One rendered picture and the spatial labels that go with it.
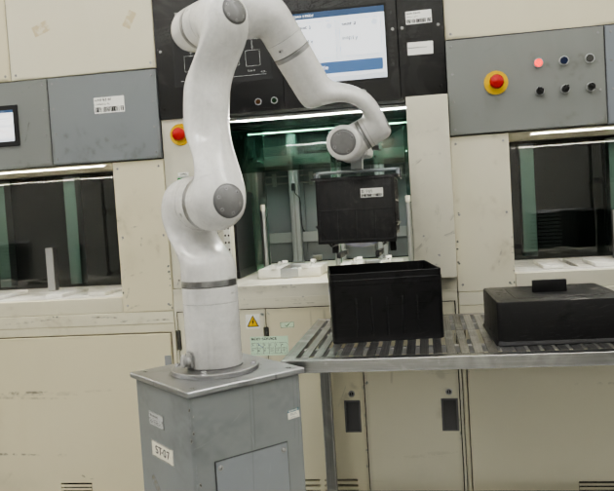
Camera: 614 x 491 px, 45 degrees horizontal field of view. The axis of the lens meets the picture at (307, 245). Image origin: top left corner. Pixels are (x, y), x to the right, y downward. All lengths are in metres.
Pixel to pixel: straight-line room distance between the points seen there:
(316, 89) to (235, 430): 0.79
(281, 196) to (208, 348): 1.69
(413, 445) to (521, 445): 0.32
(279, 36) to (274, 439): 0.89
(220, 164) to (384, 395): 1.04
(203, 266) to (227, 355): 0.19
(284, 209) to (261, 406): 1.73
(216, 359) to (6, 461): 1.31
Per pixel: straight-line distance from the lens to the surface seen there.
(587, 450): 2.41
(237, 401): 1.55
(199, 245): 1.63
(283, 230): 3.21
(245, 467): 1.59
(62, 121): 2.52
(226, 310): 1.59
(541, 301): 1.75
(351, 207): 2.00
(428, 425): 2.35
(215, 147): 1.58
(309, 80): 1.77
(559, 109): 2.29
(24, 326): 2.62
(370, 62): 2.29
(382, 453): 2.38
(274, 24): 1.74
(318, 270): 2.48
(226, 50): 1.61
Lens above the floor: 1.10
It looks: 3 degrees down
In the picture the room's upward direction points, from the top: 4 degrees counter-clockwise
